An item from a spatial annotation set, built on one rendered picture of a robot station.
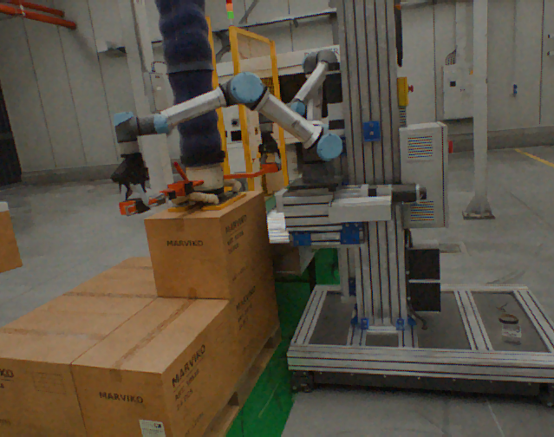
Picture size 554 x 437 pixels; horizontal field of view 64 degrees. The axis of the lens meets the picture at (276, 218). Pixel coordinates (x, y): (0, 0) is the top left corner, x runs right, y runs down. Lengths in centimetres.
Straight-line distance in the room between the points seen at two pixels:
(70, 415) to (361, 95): 182
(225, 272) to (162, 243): 34
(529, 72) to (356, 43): 966
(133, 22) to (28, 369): 260
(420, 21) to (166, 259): 996
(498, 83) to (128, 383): 1070
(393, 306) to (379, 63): 119
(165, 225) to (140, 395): 78
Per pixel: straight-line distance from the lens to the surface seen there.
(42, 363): 199
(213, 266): 208
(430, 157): 213
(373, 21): 218
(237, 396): 228
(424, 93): 1136
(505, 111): 1161
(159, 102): 369
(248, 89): 178
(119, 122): 178
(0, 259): 309
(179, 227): 210
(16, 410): 225
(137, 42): 375
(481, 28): 528
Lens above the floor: 137
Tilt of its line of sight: 13 degrees down
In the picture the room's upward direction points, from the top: 6 degrees counter-clockwise
